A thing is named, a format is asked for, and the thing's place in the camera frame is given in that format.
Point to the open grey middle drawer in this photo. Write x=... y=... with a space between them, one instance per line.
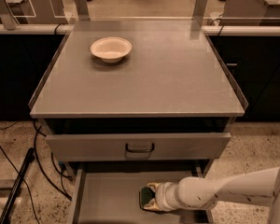
x=107 y=192

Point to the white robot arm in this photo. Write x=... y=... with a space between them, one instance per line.
x=196 y=193

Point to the right acrylic post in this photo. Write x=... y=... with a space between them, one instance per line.
x=199 y=8

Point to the middle acrylic post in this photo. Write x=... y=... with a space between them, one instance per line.
x=82 y=10

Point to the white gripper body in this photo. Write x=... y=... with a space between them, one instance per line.
x=162 y=194

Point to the grey drawer cabinet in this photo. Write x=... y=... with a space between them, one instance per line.
x=171 y=82

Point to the black floor bar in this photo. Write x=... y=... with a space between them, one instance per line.
x=16 y=185

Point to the white bowl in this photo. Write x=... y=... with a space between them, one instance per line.
x=111 y=49

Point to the green and yellow sponge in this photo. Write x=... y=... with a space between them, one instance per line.
x=146 y=195

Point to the black drawer handle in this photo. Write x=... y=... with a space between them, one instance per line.
x=139 y=149

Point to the grey top drawer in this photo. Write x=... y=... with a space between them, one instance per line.
x=111 y=147

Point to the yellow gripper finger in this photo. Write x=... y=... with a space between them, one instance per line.
x=151 y=207
x=153 y=185

